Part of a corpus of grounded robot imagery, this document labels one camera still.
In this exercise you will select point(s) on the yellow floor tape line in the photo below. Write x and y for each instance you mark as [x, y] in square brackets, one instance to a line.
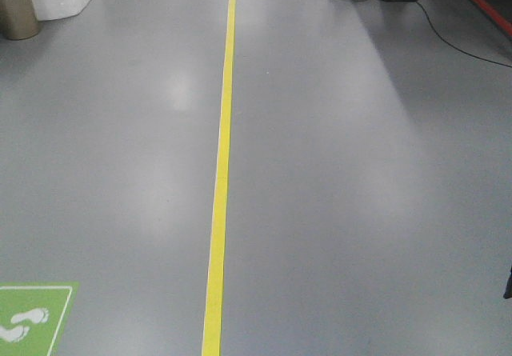
[212, 326]

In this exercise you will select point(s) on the red metal frame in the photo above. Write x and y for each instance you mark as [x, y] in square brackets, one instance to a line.
[486, 2]

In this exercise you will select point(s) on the potted plant gold planter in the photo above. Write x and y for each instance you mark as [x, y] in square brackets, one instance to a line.
[18, 19]

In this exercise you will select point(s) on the green footprint floor sign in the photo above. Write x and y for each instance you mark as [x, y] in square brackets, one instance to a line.
[34, 316]

